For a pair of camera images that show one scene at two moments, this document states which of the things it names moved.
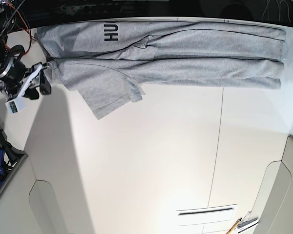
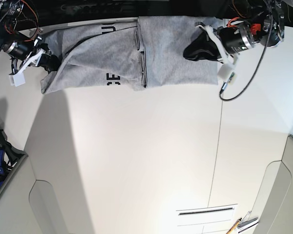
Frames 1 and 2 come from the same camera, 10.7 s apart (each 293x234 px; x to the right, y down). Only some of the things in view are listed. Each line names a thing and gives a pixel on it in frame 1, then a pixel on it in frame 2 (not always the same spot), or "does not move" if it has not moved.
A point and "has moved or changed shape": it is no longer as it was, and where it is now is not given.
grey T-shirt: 110,61 has moved or changed shape
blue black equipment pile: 4,157 does not move
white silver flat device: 246,224 does not move
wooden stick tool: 234,226 does not move
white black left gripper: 15,80 -> 51,63
